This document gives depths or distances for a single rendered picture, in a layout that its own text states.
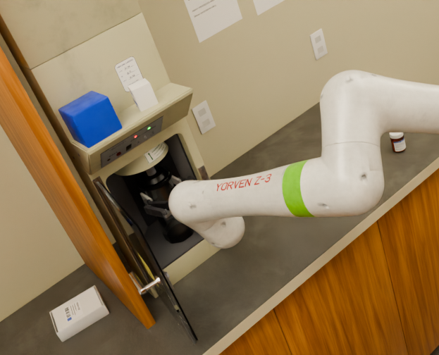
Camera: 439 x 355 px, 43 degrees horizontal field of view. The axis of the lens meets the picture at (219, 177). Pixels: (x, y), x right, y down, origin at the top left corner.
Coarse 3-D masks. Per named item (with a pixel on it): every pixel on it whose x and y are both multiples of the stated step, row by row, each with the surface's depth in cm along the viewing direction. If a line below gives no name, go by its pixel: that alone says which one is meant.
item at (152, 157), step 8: (160, 144) 159; (152, 152) 156; (160, 152) 158; (136, 160) 155; (144, 160) 155; (152, 160) 156; (160, 160) 157; (120, 168) 157; (128, 168) 156; (136, 168) 155; (144, 168) 155
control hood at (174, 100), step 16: (160, 96) 144; (176, 96) 140; (128, 112) 142; (144, 112) 138; (160, 112) 138; (176, 112) 146; (128, 128) 134; (80, 144) 135; (96, 144) 131; (112, 144) 135; (80, 160) 141; (96, 160) 136
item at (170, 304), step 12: (108, 204) 145; (120, 216) 129; (120, 228) 150; (132, 228) 119; (132, 240) 135; (144, 252) 123; (156, 276) 129; (156, 288) 149; (168, 300) 135; (180, 312) 132; (180, 324) 141; (192, 336) 136
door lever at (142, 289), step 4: (132, 272) 136; (132, 276) 135; (136, 276) 134; (132, 280) 134; (136, 280) 133; (156, 280) 131; (136, 284) 132; (140, 284) 131; (148, 284) 131; (152, 284) 131; (156, 284) 131; (160, 284) 131; (140, 288) 130; (144, 288) 130; (148, 288) 130; (140, 292) 130; (144, 292) 130
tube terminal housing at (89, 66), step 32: (128, 32) 140; (64, 64) 133; (96, 64) 137; (160, 64) 147; (64, 96) 135; (128, 96) 145; (64, 128) 137; (128, 160) 150; (192, 160) 161; (96, 192) 149; (128, 256) 164; (192, 256) 171
